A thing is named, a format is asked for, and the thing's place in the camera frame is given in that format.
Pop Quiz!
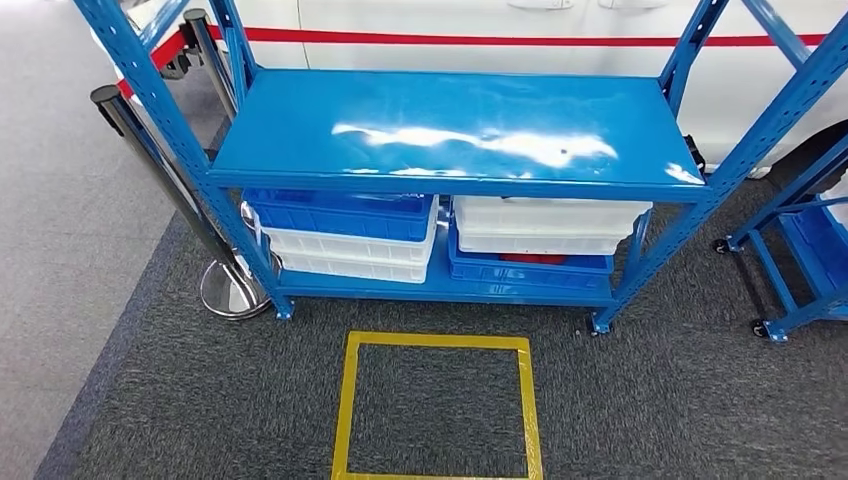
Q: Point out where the long red barrier belt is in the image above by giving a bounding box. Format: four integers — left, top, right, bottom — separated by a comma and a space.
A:
206, 25, 831, 50

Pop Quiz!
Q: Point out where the black stanchion post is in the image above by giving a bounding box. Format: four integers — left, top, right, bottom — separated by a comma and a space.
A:
182, 7, 241, 125

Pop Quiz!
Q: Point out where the short red barrier belt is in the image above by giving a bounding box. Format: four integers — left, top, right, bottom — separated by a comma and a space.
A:
115, 29, 190, 101

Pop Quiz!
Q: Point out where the blue metal shelf rack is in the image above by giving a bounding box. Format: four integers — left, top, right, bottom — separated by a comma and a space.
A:
712, 134, 848, 344
72, 0, 848, 337

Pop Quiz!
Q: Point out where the stanchion with chrome base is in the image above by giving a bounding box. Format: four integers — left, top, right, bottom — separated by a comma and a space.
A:
89, 84, 284, 323

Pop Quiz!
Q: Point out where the blue plastic crate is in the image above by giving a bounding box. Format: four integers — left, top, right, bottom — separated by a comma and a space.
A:
447, 217, 615, 293
243, 188, 436, 244
790, 203, 848, 296

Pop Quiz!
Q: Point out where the white car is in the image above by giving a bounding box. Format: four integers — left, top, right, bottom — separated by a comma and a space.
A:
92, 0, 848, 181

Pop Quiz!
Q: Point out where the red item in crate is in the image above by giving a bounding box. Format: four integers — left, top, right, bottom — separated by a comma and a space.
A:
498, 252, 569, 267

